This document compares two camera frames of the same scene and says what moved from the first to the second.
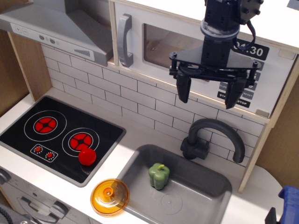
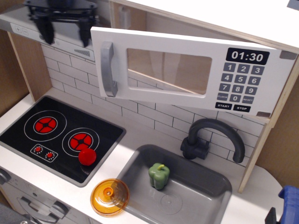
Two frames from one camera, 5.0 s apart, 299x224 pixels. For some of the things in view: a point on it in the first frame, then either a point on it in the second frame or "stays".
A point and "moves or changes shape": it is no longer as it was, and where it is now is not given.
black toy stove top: [51, 133] stays
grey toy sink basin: [197, 192] stays
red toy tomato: [87, 157] stays
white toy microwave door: [157, 31] moves or changes shape
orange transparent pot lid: [109, 197] stays
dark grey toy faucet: [191, 148] stays
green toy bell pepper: [159, 174] stays
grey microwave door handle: [125, 57] to [110, 87]
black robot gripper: [215, 58] to [45, 12]
